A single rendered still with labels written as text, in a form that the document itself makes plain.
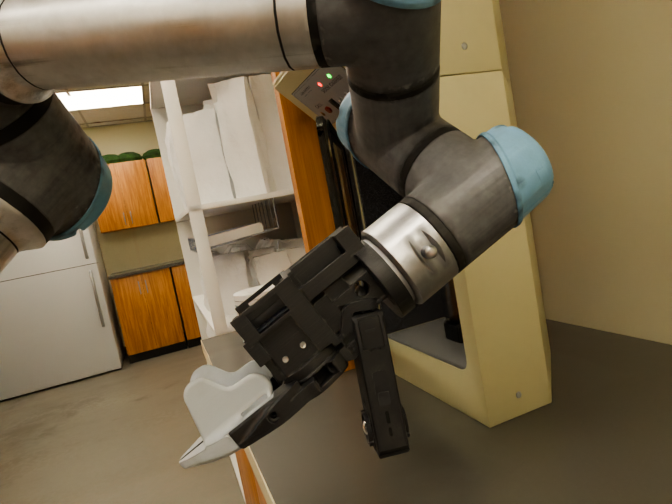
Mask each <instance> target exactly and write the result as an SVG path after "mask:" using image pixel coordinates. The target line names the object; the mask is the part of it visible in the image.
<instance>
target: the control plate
mask: <svg viewBox="0 0 672 504"><path fill-rule="evenodd" d="M327 73H329V74H331V75H332V79H331V78H328V77H327V75H326V74H327ZM317 82H320V83H321V84H322V85H323V87H320V86H319V85H318V84H317ZM344 92H346V93H349V92H350V91H349V84H348V80H347V74H346V69H345V68H344V67H342V66H341V67H328V68H319V69H315V70H314V71H313V72H312V73H311V74H310V75H309V76H308V77H307V78H306V79H305V80H304V81H303V82H302V83H301V84H300V85H299V87H298V88H297V89H296V90H295V91H294V92H293V93H292V95H293V96H294V97H295V98H296V99H298V100H299V101H300V102H301V103H303V104H304V105H305V106H306V107H308V108H309V109H310V110H311V111H313V112H314V113H315V114H316V115H318V116H321V115H322V114H321V113H320V112H324V113H325V116H323V115H322V116H323V117H324V118H325V119H326V120H327V119H329V121H330V122H331V124H333V123H335V122H336V120H337V118H338V116H339V113H340V111H339V110H338V109H337V108H336V107H334V106H333V105H332V104H331V103H330V102H328V101H329V100H330V99H331V98H332V99H333V100H335V101H336V102H337V103H338V104H339V105H341V103H342V101H341V102H339V101H338V100H339V98H338V97H341V98H343V99H344V98H345V97H344ZM326 106H327V107H329V108H331V109H332V113H328V112H327V111H326V110H325V107H326Z"/></svg>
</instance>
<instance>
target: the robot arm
mask: <svg viewBox="0 0 672 504"><path fill-rule="evenodd" d="M440 33H441V0H0V273H1V272H2V271H3V270H4V268H5V267H6V266H7V265H8V264H9V263H10V261H11V260H12V259H13V258H14V257H15V256H16V254H17V253H19V252H21V251H27V250H34V249H41V248H43V247H44V246H45V245H46V244H47V242H48V241H59V240H64V239H68V238H71V237H73V236H75V235H76V233H77V230H78V229H80V230H83V231H84V230H85V229H87V228H88V227H89V226H90V225H92V224H93V223H94V222H95V221H96V220H97V219H98V217H99V216H100V215H101V214H102V212H103V211H104V209H105V208H106V206H107V204H108V202H109V199H110V196H111V193H112V186H113V181H112V175H111V171H110V169H109V166H108V165H107V163H106V162H105V160H104V159H103V157H102V155H101V152H100V150H99V148H98V146H97V145H96V144H95V142H94V141H93V140H92V139H91V138H90V137H89V136H87V135H86V133H85V132H84V131H83V129H82V128H81V127H80V125H79V124H78V123H77V121H76V120H75V118H74V117H73V116H72V114H71V113H70V112H69V110H68V109H67V108H66V106H65V105H64V104H63V102H62V101H61V100H60V98H59V97H58V96H57V94H56V93H55V92H54V91H55V89H68V88H80V87H93V86H106V85H118V84H131V83H143V82H156V81H168V80H181V79H194V78H206V77H219V76H231V75H244V74H257V73H269V72H282V71H294V70H307V69H319V68H328V67H341V66H345V68H346V74H347V80H348V84H349V91H350V92H349V93H348V94H347V95H346V96H345V98H344V99H343V101H342V103H341V105H340V107H339V111H340V113H339V116H338V118H337V120H336V131H337V135H338V137H339V139H340V141H341V143H342V144H343V145H344V146H345V147H346V148H347V149H348V150H349V151H350V152H351V154H352V155H353V157H354V158H355V159H356V160H357V161H358V162H359V163H360V164H362V165H363V166H364V167H366V168H368V169H370V170H371V171H373V172H374V173H375V174H376V175H377V176H378V177H380V178H381V179H382V180H383V181H384V182H385V183H387V184H388V185H389V186H390V187H391V188H392V189H394V190H395V191H396V192H397V193H398V194H400V195H401V196H402V197H403V199H402V200H401V201H400V202H399V203H397V204H396V205H395V206H394V207H392V208H391V209H390V210H389V211H387V212H386V213H385V214H384V215H382V216H381V217H380V218H379V219H377V220H376V221H375V222H374V223H372V224H371V225H370V226H369V227H367V228H366V229H365V230H364V231H362V235H361V240H362V241H360V240H359V238H358V237H357V236H356V234H355V233H354V232H353V231H352V229H351V228H350V227H349V225H346V226H344V227H342V226H340V227H339V228H338V229H337V230H335V231H334V232H333V233H332V234H330V235H329V236H328V237H327V238H325V239H324V240H323V241H322V242H320V243H319V244H318V245H317V246H315V247H314V248H313V249H312V250H310V251H309V252H308V253H307V254H305V255H304V256H303V257H302V258H300V259H299V260H298V261H297V262H295V263H294V264H293V265H292V266H290V267H289V268H288V269H286V270H285V271H284V270H283V271H281V272H280V273H279V274H278V275H276V276H275V277H274V278H273V279H271V280H270V281H269V282H268V283H266V284H265V285H264V286H263V287H261V288H260V289H259V290H258V291H256V292H255V293H254V294H253V295H251V296H250V297H249V298H248V299H246V300H245V301H244V302H242V303H241V304H240V305H239V306H237V307H236V308H235V310H236V311H237V313H238V314H239V316H236V317H234V318H233V319H232V321H231V322H230V324H231V325H232V327H233V328H234V329H235V330H236V331H237V333H238V334H239V335H240V336H241V337H242V339H243V340H244V341H243V342H244V343H243V347H244V348H245V350H246V351H247V352H248V353H249V354H250V355H251V357H252V358H253V359H254V361H250V362H248V363H247V364H246V365H244V366H243V367H242V368H240V369H239V370H237V371H236V372H226V371H224V370H222V369H219V368H217V367H214V366H212V365H208V364H206V365H202V366H201V367H199V368H197V369H196V370H195V371H194V372H193V374H192V376H191V380H190V383H189V384H188V385H187V386H186V388H185V390H184V401H185V403H186V405H187V407H188V409H189V412H190V414H191V416H192V418H193V420H194V422H195V424H196V426H197V428H198V430H199V433H200V435H201V436H200V437H199V438H198V439H197V441H196V442H195V443H194V444H193V445H192V446H191V447H190V448H189V449H188V450H187V451H186V452H185V454H184V455H183V456H182V457H181V459H180V461H179V464H180V465H181V466H182V467H183V468H185V469H187V468H191V467H196V466H200V465H205V464H209V463H213V462H215V461H217V460H220V459H223V458H225V457H228V456H230V455H232V454H234V453H235V452H237V451H239V450H240V449H245V448H246V447H248V446H250V445H251V444H253V443H254V442H256V441H258V440H259V439H261V438H263V437H264V436H266V435H267V434H269V433H271V432H272V431H274V430H275V429H277V428H278V427H280V426H281V425H282V424H284V423H285V422H286V421H287V420H289V419H290V418H291V417H292V416H294V415H295V414H296V413H297V412H298V411H299V410H300V409H301V408H302V407H303V406H305V405H306V404H307V403H308V402H309V401H310V400H312V399H314V398H316V397H317V396H319V395H320V394H321V393H323V392H324V391H325V390H326V389H327V388H329V387H330V386H331V385H332V384H333V383H334V382H335V381H336V380H337V379H338V378H339V377H340V376H341V375H342V374H343V373H344V371H345V370H346V369H347V367H348V364H349V363H348V361H351V360H354V363H355V368H356V373H357V378H358V384H359V389H360V394H361V399H362V404H363V409H364V410H361V418H362V430H363V432H364V434H365V436H366V439H367V442H368V444H369V446H373V447H374V449H375V451H376V452H377V454H378V456H379V458H380V459H383V458H387V457H391V456H395V455H399V454H403V453H407V452H409V450H410V447H409V442H408V437H409V436H410V433H409V426H408V421H407V417H406V413H405V410H404V407H403V406H402V404H401V402H400V397H399V391H398V386H397V381H396V376H395V371H394V366H393V361H392V356H391V351H390V346H389V341H388V335H387V330H386V325H385V320H384V315H383V312H382V311H381V310H379V309H377V308H378V304H379V303H381V302H382V301H383V302H384V303H385V304H386V305H387V306H388V307H389V308H390V309H391V310H392V311H393V312H394V313H395V314H397V315H398V316H399V317H401V318H403V317H404V316H405V315H406V314H408V313H409V312H410V311H411V310H412V309H413V308H415V303H416V304H423V303H424V302H425V301H426V300H428V299H429V298H430V297H431V296H432V295H434V294H435V293H436V292H437V291H438V290H439V289H441V288H442V287H443V286H444V285H445V284H447V283H448V282H449V281H450V280H451V279H452V278H454V277H455V276H456V275H457V274H458V273H460V272H461V271H462V270H463V269H465V268H466V267H467V266H468V265H469V264H470V263H472V262H473V261H474V260H475V259H476V258H478V257H479V256H480V255H481V254H482V253H484V252H485V251H486V250H487V249H488V248H490V247H491V246H492V245H493V244H494V243H496V242H497V241H498V240H499V239H500V238H502V237H503V236H504V235H505V234H506V233H508V232H509V231H510V230H511V229H512V228H517V227H518V226H519V225H520V224H521V223H522V221H523V218H525V217H526V216H527V215H528V214H529V213H530V212H531V211H532V210H533V209H534V208H535V207H536V206H537V205H539V204H540V203H541V202H542V201H543V200H544V199H545V198H546V197H547V196H548V195H549V193H550V191H551V189H552V187H553V184H554V181H553V178H554V175H553V169H552V165H551V163H550V160H549V158H548V156H547V155H546V153H545V151H544V150H543V148H542V147H541V146H540V145H539V143H538V142H537V141H536V140H535V139H534V138H533V137H531V136H530V135H529V134H527V133H526V132H525V131H523V130H521V129H519V128H517V127H514V126H509V127H507V126H505V125H497V126H494V127H492V128H491V129H490V130H488V131H487V132H482V133H480V134H479V135H478V136H477V138H476V139H473V138H471V137H470V136H469V135H467V134H466V133H464V132H462V131H461V130H459V129H458V128H456V127H455V126H453V125H452V124H450V123H449V122H447V121H446V120H444V119H443V118H441V116H440V114H439V101H440ZM358 281H362V286H360V285H359V286H357V287H356V289H355V291H354V286H355V284H356V283H357V282H358ZM272 284H273V285H274V286H275V287H274V288H272V289H271V290H270V291H269V292H267V293H266V294H265V295H264V296H262V297H261V298H260V299H259V300H257V301H256V302H255V303H254V304H252V305H251V306H250V305H249V304H248V303H250V302H251V301H252V300H253V299H255V298H256V297H257V296H258V295H260V294H261V293H262V292H263V291H265V290H266V289H267V288H268V287H270V286H271V285H272Z"/></svg>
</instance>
